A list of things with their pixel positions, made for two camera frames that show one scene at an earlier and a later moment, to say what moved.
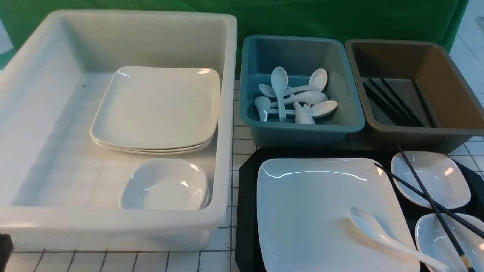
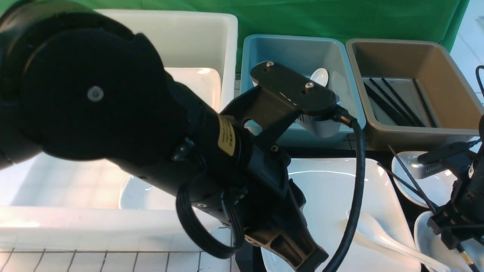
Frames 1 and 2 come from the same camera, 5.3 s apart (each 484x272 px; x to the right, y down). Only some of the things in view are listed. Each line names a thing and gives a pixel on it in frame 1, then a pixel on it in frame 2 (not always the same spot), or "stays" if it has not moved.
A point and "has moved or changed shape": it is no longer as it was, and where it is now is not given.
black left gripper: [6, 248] → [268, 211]
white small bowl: [442, 178] stays
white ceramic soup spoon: [364, 225] stays
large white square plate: [304, 225] stays
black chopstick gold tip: [462, 252] has moved or changed shape
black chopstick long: [426, 198] stays
